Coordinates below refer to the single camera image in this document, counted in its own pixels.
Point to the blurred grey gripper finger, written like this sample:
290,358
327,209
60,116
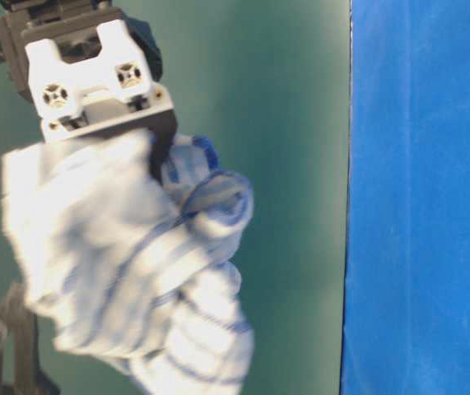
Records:
19,327

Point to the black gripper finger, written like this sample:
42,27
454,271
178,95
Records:
162,152

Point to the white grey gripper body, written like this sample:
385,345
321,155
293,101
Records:
87,69

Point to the white blue striped towel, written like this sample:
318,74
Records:
132,270

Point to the dark green board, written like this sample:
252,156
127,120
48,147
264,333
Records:
266,81

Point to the blue table cloth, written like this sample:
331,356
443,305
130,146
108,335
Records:
407,304

